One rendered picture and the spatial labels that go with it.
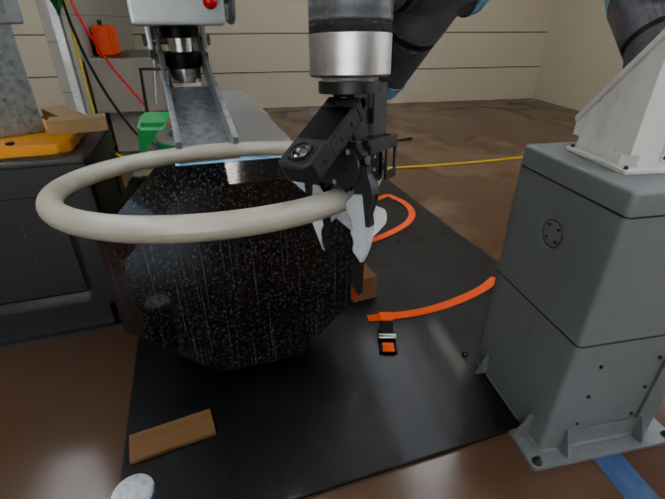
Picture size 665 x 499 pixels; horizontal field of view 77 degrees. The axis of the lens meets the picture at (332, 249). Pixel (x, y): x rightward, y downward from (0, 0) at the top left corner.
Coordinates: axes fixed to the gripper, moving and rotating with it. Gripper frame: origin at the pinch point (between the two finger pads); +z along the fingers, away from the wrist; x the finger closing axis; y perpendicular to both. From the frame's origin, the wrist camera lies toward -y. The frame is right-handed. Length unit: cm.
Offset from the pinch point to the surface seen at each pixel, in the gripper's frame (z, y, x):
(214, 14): -33, 33, 65
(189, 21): -31, 28, 68
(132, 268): 31, 7, 82
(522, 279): 39, 85, -3
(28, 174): 12, 4, 142
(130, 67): -20, 160, 369
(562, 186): 8, 79, -10
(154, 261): 30, 12, 78
